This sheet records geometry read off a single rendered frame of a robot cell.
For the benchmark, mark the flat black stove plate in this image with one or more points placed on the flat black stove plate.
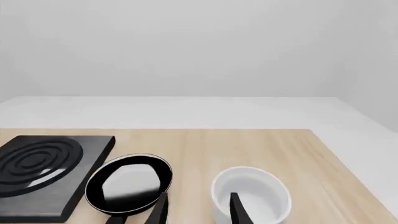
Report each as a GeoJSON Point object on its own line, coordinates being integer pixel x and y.
{"type": "Point", "coordinates": [46, 172]}

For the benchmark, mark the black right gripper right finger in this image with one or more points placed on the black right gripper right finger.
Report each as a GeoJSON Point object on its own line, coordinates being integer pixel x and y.
{"type": "Point", "coordinates": [238, 210]}

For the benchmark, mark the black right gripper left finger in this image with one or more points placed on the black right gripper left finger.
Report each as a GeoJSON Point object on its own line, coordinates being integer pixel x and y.
{"type": "Point", "coordinates": [159, 211]}

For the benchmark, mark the white bowl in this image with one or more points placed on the white bowl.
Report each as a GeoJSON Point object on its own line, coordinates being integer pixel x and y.
{"type": "Point", "coordinates": [252, 193]}

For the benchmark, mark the black frying pan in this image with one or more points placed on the black frying pan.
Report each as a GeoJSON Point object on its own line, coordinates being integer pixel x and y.
{"type": "Point", "coordinates": [130, 183]}

